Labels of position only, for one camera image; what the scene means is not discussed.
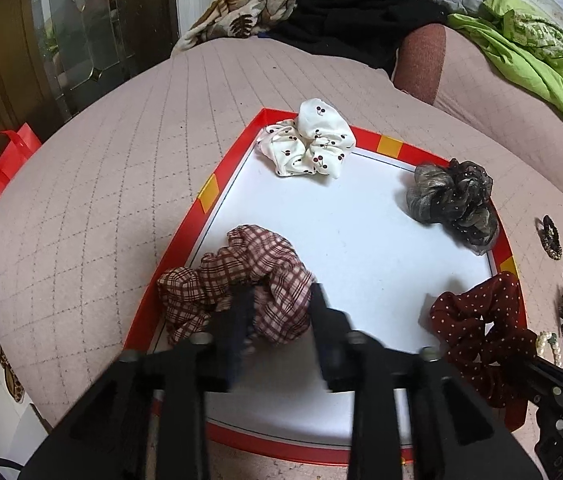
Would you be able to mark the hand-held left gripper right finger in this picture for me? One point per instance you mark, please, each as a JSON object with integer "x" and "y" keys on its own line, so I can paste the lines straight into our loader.
{"x": 322, "y": 320}

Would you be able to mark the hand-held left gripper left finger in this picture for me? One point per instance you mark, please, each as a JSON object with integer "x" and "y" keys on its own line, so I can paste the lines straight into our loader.
{"x": 240, "y": 320}

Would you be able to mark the green cloth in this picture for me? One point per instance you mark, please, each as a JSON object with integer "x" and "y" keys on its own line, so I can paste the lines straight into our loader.
{"x": 536, "y": 65}

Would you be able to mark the pink quilted mattress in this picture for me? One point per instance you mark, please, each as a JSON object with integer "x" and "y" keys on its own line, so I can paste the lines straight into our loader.
{"x": 111, "y": 185}

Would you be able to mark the white cherry-print scrunchie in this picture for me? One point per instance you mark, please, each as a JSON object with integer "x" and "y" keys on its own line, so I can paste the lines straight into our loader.
{"x": 321, "y": 145}

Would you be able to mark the red shopping bag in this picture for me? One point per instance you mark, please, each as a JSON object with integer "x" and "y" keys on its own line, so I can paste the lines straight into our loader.
{"x": 21, "y": 142}

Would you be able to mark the black cloth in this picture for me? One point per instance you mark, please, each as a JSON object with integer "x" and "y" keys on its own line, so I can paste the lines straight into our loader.
{"x": 351, "y": 25}

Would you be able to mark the wooden door with glass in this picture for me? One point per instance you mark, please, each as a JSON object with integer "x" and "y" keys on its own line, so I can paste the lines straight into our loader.
{"x": 86, "y": 35}

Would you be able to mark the pink bolster cushion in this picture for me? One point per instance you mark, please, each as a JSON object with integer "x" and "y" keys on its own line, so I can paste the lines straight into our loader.
{"x": 486, "y": 110}

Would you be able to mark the grey-brown sheer scrunchie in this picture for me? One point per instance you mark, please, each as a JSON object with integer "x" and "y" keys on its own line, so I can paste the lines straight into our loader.
{"x": 441, "y": 200}

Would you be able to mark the red-bordered white tray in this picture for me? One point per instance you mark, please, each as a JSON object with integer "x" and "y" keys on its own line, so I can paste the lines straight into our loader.
{"x": 351, "y": 220}

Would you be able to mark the leopard-print scrunchie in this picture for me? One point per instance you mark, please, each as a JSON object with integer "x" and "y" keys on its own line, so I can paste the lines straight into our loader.
{"x": 550, "y": 240}

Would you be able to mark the dark red polka-dot scrunchie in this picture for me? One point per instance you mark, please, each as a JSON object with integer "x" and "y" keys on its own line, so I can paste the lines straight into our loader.
{"x": 466, "y": 315}

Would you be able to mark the red plaid scrunchie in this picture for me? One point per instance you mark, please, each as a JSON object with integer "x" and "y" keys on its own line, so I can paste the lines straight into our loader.
{"x": 261, "y": 260}

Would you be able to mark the leaf-print blanket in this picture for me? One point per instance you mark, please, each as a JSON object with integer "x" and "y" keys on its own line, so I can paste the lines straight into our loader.
{"x": 241, "y": 10}

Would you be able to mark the brown patterned cloth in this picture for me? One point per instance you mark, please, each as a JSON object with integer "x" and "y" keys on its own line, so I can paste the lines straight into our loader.
{"x": 11, "y": 380}

